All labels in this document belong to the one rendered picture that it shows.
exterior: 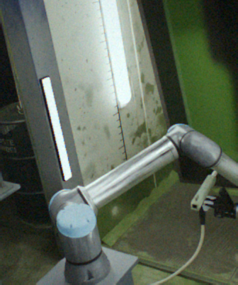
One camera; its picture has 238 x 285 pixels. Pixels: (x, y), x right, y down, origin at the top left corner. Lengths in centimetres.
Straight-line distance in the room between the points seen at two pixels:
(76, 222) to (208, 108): 140
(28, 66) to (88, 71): 46
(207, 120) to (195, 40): 56
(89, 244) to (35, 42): 117
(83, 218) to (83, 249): 12
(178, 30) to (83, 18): 58
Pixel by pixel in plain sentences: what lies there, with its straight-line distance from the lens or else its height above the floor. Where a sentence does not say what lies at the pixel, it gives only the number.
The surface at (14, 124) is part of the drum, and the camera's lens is 314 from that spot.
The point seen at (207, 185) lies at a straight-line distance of 246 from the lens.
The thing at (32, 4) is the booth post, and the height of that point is 166.
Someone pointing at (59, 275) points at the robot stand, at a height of 64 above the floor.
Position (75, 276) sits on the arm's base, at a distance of 178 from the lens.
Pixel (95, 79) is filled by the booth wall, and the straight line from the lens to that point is 278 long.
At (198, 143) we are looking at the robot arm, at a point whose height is 103.
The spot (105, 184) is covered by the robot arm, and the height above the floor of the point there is 92.
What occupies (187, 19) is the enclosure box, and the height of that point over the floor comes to 143.
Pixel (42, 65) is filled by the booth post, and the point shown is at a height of 134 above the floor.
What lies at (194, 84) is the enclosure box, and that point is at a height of 102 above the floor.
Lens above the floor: 176
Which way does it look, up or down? 20 degrees down
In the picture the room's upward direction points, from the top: 10 degrees counter-clockwise
